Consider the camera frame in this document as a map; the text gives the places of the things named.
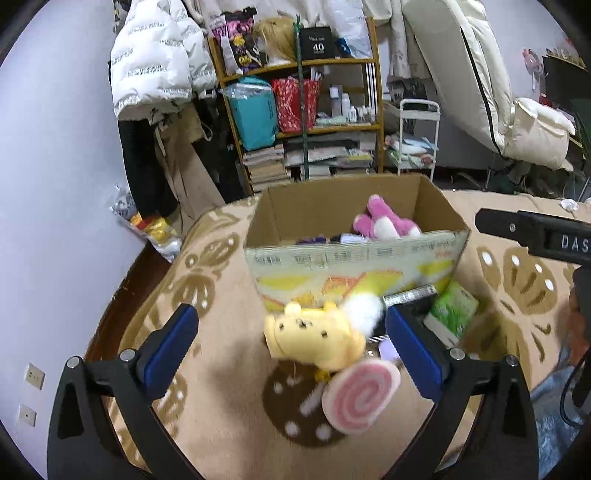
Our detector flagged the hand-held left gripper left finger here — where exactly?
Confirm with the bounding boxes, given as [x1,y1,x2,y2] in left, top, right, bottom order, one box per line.
[47,304,200,480]

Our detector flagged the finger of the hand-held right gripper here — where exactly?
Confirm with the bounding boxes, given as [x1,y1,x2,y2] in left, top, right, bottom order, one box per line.
[475,208,552,257]

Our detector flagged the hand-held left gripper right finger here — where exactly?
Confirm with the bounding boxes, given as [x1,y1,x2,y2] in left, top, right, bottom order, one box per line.
[383,305,540,480]

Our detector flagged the printed cardboard box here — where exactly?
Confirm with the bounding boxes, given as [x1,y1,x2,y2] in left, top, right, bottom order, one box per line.
[244,174,472,319]

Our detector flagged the yellow bear plush toy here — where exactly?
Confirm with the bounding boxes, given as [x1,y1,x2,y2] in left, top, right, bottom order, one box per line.
[263,293,386,372]

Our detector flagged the person's right hand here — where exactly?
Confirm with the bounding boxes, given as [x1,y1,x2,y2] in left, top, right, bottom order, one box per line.
[568,295,591,354]

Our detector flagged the green tissue packet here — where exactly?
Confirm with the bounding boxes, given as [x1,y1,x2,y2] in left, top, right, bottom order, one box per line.
[424,281,480,348]

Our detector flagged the pink swirl plush cushion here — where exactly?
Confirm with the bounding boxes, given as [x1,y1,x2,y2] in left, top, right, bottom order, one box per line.
[322,359,402,435]

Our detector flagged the beige patterned blanket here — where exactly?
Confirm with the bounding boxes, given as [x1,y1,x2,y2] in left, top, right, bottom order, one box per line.
[85,187,591,480]

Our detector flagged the cream cushion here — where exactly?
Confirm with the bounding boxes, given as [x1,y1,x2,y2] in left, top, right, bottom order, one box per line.
[503,97,577,172]

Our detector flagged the plastic bag of toys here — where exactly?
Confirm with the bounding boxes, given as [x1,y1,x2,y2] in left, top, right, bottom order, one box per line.
[110,185,183,264]

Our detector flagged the pink plush toy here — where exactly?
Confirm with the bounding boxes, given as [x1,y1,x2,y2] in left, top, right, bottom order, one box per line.
[353,195,422,240]

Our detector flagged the white trolley cart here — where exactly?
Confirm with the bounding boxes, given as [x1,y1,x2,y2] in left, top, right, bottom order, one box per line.
[383,98,440,182]

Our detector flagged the black monitor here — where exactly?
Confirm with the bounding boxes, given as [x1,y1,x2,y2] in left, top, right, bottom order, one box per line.
[542,54,591,121]

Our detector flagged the person's leg in jeans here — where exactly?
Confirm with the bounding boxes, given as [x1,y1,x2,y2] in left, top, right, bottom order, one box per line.
[529,346,591,480]

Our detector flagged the pink hand fan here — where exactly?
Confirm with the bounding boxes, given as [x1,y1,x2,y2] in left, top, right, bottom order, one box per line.
[523,47,542,90]

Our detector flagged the beige hanging trousers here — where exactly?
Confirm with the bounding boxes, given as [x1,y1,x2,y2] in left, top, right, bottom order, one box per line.
[152,97,227,232]

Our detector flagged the white mattress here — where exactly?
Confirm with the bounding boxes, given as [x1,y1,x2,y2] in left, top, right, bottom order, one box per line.
[401,0,515,155]

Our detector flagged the black hanging garment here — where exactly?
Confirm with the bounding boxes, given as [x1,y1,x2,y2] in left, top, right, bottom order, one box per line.
[117,117,181,217]

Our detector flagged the pile of magazines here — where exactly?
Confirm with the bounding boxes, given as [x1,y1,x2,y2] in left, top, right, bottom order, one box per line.
[283,131,377,178]

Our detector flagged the white flat boards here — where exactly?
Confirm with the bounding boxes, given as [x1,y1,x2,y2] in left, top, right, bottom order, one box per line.
[365,62,377,123]

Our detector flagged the wooden shelf rack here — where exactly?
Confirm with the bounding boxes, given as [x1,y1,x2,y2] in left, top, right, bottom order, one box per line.
[208,16,386,195]

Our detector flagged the stack of books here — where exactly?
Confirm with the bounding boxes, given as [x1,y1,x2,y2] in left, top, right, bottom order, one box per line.
[242,144,289,192]

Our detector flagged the group of white bottles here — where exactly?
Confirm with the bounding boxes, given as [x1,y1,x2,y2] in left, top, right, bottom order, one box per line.
[329,85,376,123]

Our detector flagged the green pole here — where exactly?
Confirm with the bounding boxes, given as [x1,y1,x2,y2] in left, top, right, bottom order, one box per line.
[295,14,311,181]

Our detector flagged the teal bag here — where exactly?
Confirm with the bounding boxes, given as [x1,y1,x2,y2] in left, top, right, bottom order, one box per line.
[226,76,280,152]

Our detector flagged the red patterned bag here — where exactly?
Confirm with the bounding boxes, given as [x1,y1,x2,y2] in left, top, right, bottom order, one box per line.
[271,78,321,134]

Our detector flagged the clear plastic bag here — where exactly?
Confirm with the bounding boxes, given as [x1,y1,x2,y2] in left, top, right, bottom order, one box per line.
[323,0,374,58]

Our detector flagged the black box with white print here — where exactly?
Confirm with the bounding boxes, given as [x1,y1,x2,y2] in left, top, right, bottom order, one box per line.
[299,26,333,61]

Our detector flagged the white puffer jacket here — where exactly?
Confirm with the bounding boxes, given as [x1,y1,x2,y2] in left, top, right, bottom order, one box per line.
[110,0,218,121]

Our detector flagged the blond wig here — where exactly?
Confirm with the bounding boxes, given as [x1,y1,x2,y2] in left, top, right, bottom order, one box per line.
[254,17,298,65]

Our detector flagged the black pink patterned bag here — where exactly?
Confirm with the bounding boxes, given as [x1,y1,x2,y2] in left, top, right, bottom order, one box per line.
[210,8,269,77]

